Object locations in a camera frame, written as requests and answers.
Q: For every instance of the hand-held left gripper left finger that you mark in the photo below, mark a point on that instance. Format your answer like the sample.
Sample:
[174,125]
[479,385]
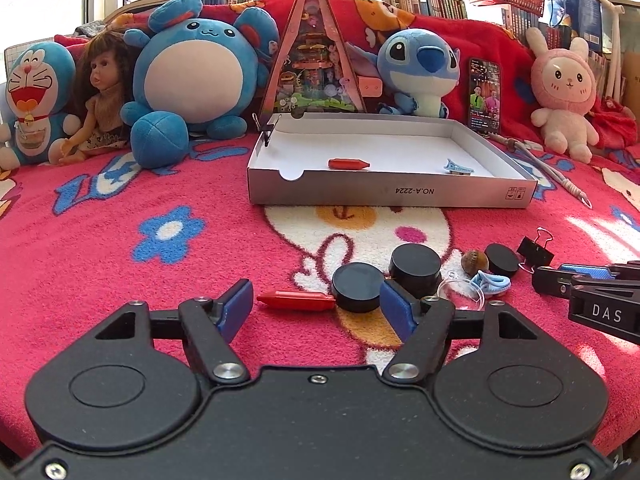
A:
[235,306]

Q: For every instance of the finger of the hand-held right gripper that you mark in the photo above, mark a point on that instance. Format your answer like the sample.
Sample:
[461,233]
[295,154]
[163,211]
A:
[550,281]
[582,271]

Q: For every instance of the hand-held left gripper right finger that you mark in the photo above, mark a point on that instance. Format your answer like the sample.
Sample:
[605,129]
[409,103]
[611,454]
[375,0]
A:
[395,310]

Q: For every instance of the black binder clip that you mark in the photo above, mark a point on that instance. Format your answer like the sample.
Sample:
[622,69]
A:
[535,252]
[262,130]

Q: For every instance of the black round puck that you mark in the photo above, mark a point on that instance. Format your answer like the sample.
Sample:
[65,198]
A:
[415,267]
[357,287]
[501,259]

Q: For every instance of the blue hair clip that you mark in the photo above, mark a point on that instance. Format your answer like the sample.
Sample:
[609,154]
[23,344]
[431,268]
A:
[492,282]
[459,167]

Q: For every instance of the red plastic crayon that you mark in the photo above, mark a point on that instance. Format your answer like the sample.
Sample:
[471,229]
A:
[295,300]
[347,164]

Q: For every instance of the brown wooden nut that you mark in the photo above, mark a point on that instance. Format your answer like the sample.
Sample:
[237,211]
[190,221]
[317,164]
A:
[474,261]

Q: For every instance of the white cardboard box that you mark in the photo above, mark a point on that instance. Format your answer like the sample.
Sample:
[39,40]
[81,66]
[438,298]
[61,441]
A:
[380,137]

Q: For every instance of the pink bunny plush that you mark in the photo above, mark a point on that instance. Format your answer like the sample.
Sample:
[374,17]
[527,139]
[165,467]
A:
[562,80]

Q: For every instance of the smartphone with lit screen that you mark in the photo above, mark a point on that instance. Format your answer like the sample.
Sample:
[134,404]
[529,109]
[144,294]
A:
[484,95]

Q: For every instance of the round blue mouse plush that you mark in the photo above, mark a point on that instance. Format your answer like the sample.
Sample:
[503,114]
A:
[195,85]

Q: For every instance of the white plastic pipe rack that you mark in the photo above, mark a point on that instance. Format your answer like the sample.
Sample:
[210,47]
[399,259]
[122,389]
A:
[615,45]

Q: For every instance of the blue alien plush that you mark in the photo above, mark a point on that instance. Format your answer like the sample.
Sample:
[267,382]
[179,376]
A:
[415,80]

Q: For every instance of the pink triangular miniature house box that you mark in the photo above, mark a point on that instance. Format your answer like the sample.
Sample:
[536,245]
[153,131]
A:
[315,60]

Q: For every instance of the blue paper bag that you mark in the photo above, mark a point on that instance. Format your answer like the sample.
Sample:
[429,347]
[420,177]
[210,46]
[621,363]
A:
[575,5]

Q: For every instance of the brown haired doll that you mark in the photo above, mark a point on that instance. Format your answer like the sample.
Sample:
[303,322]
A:
[102,72]

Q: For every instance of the blue robot cat plush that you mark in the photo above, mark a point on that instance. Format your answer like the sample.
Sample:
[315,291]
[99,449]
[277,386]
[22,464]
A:
[35,85]

